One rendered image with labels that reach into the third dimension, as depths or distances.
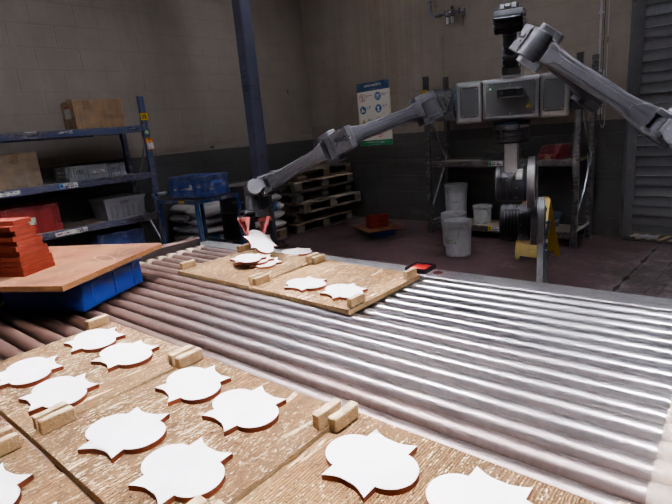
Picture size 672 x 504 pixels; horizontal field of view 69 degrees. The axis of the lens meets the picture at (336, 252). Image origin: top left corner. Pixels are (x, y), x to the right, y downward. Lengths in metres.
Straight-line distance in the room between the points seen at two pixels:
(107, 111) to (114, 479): 5.14
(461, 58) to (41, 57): 4.74
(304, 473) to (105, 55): 6.13
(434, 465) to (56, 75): 5.99
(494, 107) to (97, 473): 1.68
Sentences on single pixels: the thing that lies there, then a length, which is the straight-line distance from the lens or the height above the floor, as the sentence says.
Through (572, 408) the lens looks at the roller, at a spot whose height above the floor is 0.92.
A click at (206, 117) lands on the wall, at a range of 7.09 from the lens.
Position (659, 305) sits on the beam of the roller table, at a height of 0.92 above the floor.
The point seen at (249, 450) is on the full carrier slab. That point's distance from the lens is 0.81.
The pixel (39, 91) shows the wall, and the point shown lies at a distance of 6.28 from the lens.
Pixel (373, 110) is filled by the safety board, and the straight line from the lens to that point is 7.41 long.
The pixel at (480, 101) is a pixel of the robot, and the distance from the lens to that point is 1.99.
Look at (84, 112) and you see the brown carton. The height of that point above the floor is 1.76.
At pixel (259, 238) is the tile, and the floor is 1.01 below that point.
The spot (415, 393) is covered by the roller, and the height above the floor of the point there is 0.92.
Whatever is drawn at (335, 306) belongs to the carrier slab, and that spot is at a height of 0.94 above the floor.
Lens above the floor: 1.40
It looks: 14 degrees down
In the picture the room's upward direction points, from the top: 5 degrees counter-clockwise
